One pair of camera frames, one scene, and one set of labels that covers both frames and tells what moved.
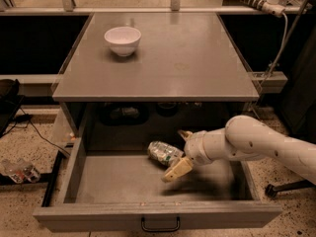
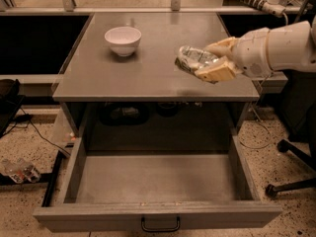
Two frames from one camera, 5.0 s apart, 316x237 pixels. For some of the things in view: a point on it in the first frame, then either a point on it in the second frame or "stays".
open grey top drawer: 124,191 stays
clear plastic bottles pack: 20,171 stays
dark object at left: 10,102 stays
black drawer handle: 161,230 stays
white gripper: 195,147 → 252,53
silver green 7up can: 163,153 → 194,59
